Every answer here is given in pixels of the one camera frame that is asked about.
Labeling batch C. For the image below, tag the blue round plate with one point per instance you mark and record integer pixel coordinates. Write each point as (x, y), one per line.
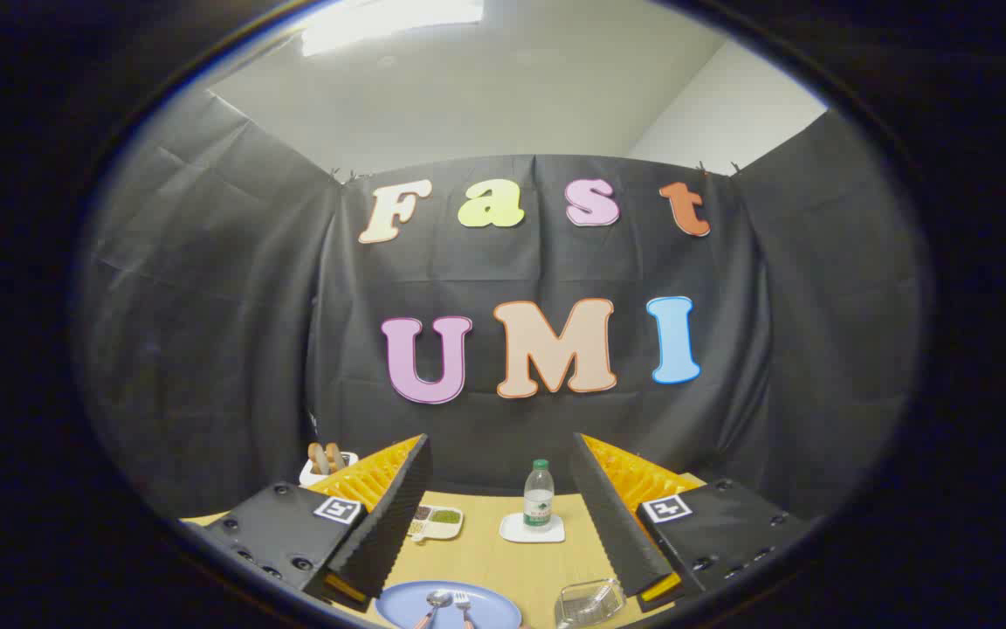
(490, 607)

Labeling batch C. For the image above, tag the clear water bottle green cap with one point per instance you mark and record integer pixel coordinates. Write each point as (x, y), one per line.
(539, 498)

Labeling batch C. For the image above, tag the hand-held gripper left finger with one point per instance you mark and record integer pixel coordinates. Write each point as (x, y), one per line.
(389, 524)

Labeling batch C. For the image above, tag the ceiling light panel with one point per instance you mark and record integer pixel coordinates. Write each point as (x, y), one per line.
(381, 22)

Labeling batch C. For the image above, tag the toast bread slice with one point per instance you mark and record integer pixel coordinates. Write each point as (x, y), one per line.
(336, 456)
(318, 459)

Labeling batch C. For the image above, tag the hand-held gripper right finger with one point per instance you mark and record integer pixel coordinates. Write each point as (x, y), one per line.
(616, 524)

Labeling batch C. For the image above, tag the divided white snack dish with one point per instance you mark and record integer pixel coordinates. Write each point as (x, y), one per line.
(442, 522)

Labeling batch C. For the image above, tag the white toaster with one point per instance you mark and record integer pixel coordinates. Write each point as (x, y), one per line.
(315, 479)

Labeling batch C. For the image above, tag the white square coaster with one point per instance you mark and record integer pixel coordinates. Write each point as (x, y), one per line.
(512, 528)

